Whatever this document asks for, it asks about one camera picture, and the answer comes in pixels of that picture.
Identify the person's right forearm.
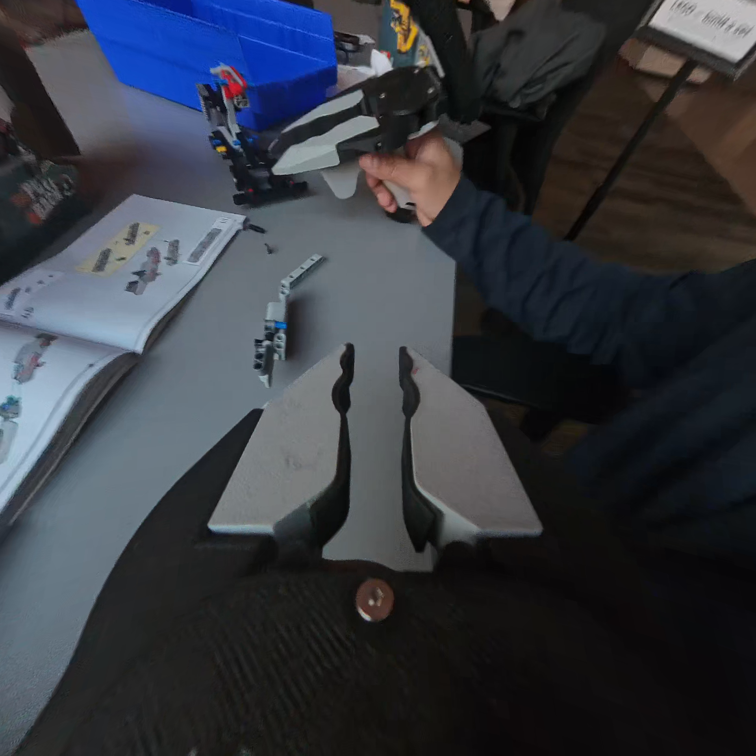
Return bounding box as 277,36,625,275
422,174,756,414

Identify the black lego chassis assembly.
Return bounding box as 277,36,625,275
196,64,308,206

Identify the white sign board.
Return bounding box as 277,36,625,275
635,0,756,80

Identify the small grey lego sub-assembly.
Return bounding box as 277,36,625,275
254,254,327,389

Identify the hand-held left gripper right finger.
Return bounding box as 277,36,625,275
398,346,543,555

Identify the lego instruction booklet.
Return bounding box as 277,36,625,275
0,194,248,526

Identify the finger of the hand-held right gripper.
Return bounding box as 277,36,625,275
269,89,368,157
272,115,382,174

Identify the person's right hand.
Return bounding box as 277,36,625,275
359,133,463,227

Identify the dark monster truck lego box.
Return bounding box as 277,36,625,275
0,118,89,284

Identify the dark grey jacket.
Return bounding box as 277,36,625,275
472,6,609,113

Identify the white plastic bag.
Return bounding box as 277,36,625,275
335,32,392,95

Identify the person's dark clothed body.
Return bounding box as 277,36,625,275
564,260,756,556

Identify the black sign stand pole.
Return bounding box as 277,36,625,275
564,59,698,242

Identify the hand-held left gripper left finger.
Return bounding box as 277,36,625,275
208,343,355,550

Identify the blue plastic bin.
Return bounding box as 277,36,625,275
76,0,339,132

